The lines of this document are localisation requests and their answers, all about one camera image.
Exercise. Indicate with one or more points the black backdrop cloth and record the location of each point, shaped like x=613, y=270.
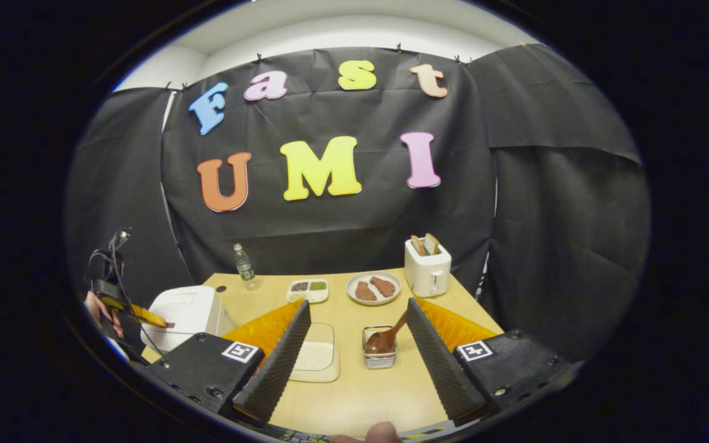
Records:
x=514, y=184

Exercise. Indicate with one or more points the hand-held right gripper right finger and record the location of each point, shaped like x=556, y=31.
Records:
x=440, y=369

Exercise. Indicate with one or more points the round white plate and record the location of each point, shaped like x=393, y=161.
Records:
x=354, y=294

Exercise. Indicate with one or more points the white rice cooker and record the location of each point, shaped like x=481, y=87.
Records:
x=188, y=314

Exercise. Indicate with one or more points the clear plastic water bottle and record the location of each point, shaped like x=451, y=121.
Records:
x=245, y=267

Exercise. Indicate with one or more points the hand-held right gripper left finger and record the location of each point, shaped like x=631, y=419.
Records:
x=271, y=369

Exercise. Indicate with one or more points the clear plastic container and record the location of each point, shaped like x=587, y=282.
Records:
x=324, y=329

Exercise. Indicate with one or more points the dark brown beans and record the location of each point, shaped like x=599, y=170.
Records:
x=299, y=287

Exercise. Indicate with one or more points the brown meat piece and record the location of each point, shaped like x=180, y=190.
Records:
x=365, y=291
x=383, y=287

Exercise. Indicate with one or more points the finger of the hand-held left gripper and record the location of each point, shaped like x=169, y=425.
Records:
x=145, y=315

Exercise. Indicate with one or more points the white toaster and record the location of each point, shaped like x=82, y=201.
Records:
x=427, y=274

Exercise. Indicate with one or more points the white two-compartment dish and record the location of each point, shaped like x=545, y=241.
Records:
x=308, y=296

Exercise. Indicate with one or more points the brown wooden spoon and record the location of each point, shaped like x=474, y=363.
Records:
x=379, y=343

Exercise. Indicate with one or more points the toast bread slice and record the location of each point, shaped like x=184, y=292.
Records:
x=417, y=245
x=431, y=243

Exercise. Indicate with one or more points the green beans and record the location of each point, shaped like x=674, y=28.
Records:
x=318, y=286

